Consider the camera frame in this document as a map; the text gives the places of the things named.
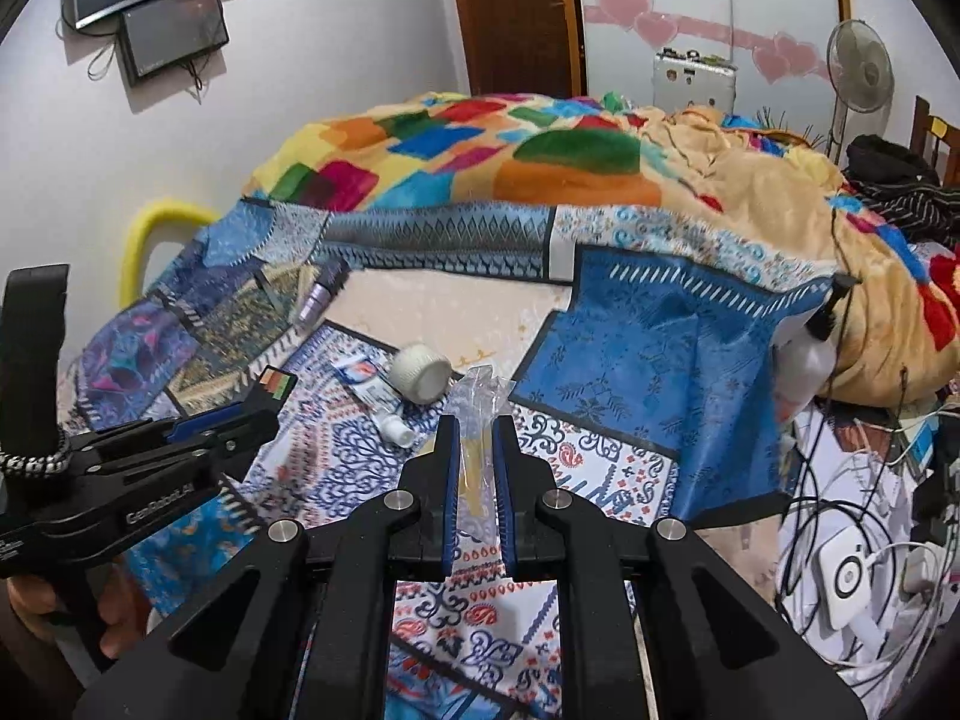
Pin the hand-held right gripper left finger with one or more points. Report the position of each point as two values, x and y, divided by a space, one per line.
452 480

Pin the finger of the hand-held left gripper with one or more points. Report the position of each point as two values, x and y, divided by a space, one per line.
202 421
251 431

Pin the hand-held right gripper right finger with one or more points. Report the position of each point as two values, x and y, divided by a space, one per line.
501 495

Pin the small black packet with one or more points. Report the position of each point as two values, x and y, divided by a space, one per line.
274 384

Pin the clear plastic wrapper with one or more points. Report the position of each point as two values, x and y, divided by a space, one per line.
476 405

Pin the person's left hand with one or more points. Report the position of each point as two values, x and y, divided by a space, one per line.
124 615

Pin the white gauze roll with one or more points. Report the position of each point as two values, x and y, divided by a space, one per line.
416 375

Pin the toothpaste tube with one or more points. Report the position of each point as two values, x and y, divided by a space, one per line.
367 382

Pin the purple tube bottle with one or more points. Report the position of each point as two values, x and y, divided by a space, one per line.
315 300

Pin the blue patchwork bedspread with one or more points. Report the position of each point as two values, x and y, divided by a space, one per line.
645 360

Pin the white plastic bottle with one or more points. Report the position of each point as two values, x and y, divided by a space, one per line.
806 367

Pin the colourful patch blanket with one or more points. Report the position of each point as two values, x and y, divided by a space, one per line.
585 157

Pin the brown wooden door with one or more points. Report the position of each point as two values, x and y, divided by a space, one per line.
517 15

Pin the black striped cloth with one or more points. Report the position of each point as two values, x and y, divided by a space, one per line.
915 214

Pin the black bag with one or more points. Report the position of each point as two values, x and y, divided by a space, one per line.
885 157

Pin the brown wooden headboard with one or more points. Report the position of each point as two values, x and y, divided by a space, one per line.
924 135

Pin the standing electric fan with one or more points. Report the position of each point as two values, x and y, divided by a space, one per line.
862 67

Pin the yellow foam bed rail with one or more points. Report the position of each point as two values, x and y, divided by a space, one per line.
169 211

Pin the white round camera device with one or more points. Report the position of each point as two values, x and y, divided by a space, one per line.
847 577

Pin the small black wall monitor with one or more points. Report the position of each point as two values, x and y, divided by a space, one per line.
176 34

